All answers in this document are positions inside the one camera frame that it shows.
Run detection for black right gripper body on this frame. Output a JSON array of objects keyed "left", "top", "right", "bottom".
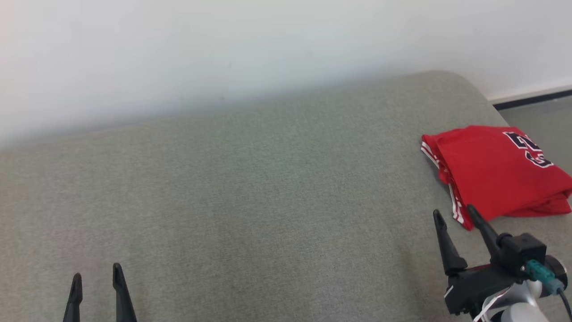
[{"left": 445, "top": 263, "right": 527, "bottom": 316}]

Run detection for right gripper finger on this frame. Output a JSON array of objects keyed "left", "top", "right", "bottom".
[
  {"left": 467, "top": 204, "right": 502, "bottom": 261},
  {"left": 433, "top": 209, "right": 468, "bottom": 276}
]

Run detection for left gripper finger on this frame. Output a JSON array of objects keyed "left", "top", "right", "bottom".
[
  {"left": 113, "top": 263, "right": 138, "bottom": 322},
  {"left": 63, "top": 273, "right": 84, "bottom": 322}
]

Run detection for red shirt white sleeves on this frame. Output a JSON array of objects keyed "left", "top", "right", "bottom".
[{"left": 421, "top": 125, "right": 572, "bottom": 231}]

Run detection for grey fabric sofa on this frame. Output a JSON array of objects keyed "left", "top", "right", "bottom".
[{"left": 0, "top": 70, "right": 572, "bottom": 322}]

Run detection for right camera cable teal plug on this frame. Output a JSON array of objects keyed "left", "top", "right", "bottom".
[{"left": 525, "top": 259, "right": 572, "bottom": 316}]

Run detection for white wall baseboard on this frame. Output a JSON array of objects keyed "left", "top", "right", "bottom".
[{"left": 486, "top": 80, "right": 572, "bottom": 111}]

